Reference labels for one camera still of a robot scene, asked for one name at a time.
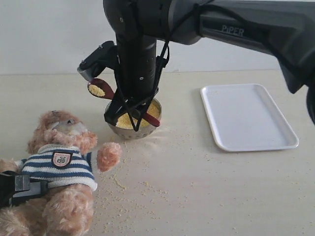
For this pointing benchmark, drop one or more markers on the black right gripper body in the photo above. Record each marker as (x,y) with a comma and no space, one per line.
(137,65)

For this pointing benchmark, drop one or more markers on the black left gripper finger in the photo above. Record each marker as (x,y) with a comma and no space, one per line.
(16,189)

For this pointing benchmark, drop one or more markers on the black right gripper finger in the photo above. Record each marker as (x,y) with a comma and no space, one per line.
(116,108)
(139,106)

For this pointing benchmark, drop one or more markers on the dark red wooden spoon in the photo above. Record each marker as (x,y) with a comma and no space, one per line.
(99,88)

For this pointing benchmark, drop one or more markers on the plush teddy bear striped shirt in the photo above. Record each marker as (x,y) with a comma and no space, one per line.
(65,154)

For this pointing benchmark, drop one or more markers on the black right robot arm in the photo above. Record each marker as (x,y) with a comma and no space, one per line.
(283,29)

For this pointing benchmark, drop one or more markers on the white plastic tray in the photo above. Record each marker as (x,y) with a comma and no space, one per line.
(244,117)

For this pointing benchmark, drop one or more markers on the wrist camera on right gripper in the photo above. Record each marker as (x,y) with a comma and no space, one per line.
(105,56)

